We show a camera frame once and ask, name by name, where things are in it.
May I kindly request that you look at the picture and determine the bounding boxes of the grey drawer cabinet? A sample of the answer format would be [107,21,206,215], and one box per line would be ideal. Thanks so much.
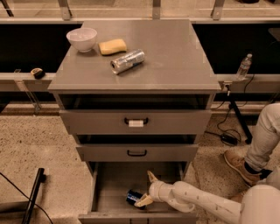
[47,18,221,176]

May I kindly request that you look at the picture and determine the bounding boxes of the top grey drawer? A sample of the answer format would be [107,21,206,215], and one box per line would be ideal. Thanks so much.
[59,109,211,135]

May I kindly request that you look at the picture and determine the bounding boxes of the black power adapter with cable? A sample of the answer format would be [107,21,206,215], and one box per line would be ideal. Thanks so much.
[204,108,243,147]

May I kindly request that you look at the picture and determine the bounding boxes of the silver soda can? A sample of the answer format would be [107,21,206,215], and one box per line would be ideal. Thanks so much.
[110,49,145,74]

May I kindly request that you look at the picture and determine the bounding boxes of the black tripod leg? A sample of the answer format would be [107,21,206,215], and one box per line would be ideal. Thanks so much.
[223,81,253,144]

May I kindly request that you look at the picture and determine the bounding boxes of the bottom grey drawer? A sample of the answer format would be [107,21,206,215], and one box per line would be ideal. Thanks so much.
[79,162,197,224]

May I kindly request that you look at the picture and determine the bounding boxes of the tan shoe far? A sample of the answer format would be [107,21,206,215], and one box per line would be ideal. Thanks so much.
[224,150,261,186]

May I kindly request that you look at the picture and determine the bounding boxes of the black stand bar left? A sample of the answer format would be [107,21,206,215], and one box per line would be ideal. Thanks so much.
[21,168,46,224]

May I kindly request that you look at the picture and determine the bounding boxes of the middle grey drawer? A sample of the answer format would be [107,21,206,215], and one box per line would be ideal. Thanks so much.
[76,143,198,162]

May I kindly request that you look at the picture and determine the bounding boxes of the person leg light trousers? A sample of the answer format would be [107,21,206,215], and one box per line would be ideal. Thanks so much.
[245,103,280,172]

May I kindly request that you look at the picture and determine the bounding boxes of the black yellow tape measure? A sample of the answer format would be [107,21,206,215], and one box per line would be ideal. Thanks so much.
[31,67,46,80]

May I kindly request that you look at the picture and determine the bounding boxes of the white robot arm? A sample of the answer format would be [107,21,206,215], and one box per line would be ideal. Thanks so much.
[134,167,280,224]

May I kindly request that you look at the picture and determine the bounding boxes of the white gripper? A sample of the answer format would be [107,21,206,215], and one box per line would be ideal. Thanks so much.
[134,171,174,207]

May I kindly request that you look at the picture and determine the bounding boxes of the grey drawer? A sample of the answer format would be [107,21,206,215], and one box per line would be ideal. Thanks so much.
[59,109,211,135]
[79,162,197,224]
[76,143,198,162]

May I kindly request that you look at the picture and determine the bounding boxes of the clear plastic water bottle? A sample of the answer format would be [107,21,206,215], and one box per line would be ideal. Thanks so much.
[236,53,253,81]

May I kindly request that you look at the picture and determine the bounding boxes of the yellow sponge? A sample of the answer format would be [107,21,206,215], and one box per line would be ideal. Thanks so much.
[98,38,127,55]

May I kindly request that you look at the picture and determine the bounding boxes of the tan shoe near drawer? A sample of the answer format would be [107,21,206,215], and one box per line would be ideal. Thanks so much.
[231,191,246,203]

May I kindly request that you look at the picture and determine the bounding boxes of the metal bracket under ledge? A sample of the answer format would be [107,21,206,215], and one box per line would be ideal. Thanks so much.
[15,79,42,116]

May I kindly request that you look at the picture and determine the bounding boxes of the blue pepsi can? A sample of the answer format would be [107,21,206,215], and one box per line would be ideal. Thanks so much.
[126,190,143,206]

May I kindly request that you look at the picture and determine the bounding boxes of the black cable left floor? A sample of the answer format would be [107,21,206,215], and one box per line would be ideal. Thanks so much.
[0,171,55,224]

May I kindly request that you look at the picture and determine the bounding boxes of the white bowl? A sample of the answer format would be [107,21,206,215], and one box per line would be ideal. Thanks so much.
[66,27,97,53]

